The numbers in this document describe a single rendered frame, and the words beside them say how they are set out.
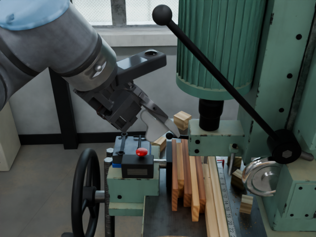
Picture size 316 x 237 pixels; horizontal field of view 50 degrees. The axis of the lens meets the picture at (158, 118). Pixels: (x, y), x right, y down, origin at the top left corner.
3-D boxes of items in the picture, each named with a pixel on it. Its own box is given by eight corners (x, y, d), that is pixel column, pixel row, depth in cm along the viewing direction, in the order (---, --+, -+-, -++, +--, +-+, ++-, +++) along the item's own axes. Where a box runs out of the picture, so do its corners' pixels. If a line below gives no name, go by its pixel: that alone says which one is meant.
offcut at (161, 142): (160, 153, 105) (160, 144, 103) (147, 148, 107) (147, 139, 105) (166, 146, 108) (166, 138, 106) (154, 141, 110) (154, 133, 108)
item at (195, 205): (187, 158, 103) (188, 143, 100) (192, 158, 103) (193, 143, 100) (192, 221, 83) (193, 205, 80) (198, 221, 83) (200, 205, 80)
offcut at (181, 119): (173, 125, 117) (173, 115, 115) (181, 120, 120) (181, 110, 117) (183, 130, 115) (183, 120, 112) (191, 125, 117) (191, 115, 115)
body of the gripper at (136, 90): (105, 118, 68) (66, 85, 59) (132, 86, 69) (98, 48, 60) (127, 136, 63) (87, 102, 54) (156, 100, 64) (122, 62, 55)
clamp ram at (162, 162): (145, 165, 100) (145, 140, 95) (171, 165, 100) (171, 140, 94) (144, 187, 92) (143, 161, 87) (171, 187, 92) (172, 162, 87)
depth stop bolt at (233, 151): (225, 170, 91) (229, 140, 85) (233, 170, 90) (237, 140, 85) (226, 175, 89) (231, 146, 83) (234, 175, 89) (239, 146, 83)
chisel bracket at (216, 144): (186, 144, 95) (188, 119, 90) (237, 145, 95) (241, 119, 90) (188, 161, 89) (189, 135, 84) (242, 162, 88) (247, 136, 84)
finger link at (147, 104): (158, 122, 67) (124, 94, 65) (164, 116, 67) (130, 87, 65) (165, 124, 62) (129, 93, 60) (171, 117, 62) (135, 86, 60)
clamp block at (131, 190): (115, 166, 104) (113, 143, 99) (160, 167, 104) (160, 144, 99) (108, 203, 92) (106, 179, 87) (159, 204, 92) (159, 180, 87)
